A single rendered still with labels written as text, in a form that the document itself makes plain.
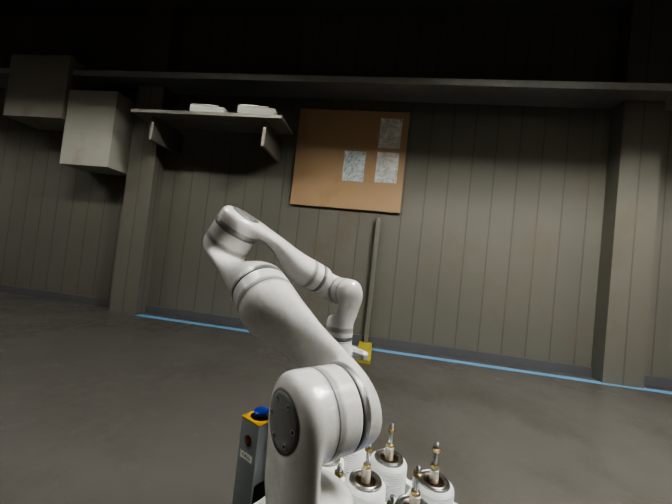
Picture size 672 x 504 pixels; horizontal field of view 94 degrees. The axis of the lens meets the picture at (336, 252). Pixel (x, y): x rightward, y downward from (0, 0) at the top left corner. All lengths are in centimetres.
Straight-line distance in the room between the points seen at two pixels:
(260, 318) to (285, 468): 18
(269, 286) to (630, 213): 334
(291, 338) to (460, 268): 276
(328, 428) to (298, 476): 5
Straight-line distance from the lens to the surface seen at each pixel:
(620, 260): 349
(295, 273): 71
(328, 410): 32
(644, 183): 367
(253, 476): 99
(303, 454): 33
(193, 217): 363
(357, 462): 102
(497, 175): 333
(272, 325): 44
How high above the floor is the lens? 74
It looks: 2 degrees up
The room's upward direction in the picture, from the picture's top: 6 degrees clockwise
